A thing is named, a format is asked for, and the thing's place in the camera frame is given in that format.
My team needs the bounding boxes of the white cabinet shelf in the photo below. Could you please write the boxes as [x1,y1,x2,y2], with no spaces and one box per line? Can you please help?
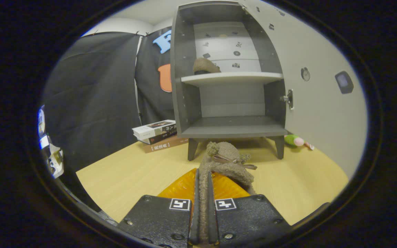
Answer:
[181,72,284,87]

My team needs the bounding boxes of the white book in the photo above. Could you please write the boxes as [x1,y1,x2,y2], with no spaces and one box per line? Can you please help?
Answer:
[132,120,176,140]

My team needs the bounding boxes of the brown fuzzy shoe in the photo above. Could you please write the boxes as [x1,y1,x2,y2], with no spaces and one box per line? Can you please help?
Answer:
[193,57,221,75]
[198,141,258,243]

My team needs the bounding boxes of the black backdrop cloth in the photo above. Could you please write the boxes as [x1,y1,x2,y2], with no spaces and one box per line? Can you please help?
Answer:
[42,27,176,173]

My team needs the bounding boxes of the grey shoe cabinet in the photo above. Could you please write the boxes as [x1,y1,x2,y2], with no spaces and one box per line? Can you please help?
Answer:
[170,1,288,161]

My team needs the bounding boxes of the brown book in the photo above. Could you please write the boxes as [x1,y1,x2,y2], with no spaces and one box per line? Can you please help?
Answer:
[143,135,189,154]

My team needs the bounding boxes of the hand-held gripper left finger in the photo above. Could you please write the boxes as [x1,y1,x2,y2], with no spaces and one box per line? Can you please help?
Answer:
[118,168,200,248]

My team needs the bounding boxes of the grey shoe cabinet door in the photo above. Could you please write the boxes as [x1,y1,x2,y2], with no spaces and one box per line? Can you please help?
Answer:
[242,0,368,179]

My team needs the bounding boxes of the pink and green plush toy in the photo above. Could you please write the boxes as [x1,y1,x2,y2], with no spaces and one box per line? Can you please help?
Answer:
[284,134,314,151]

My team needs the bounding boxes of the black book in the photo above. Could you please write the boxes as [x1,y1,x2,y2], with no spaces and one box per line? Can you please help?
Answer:
[138,129,178,145]

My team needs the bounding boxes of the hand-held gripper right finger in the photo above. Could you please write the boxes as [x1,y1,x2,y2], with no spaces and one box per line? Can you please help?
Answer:
[207,171,293,248]

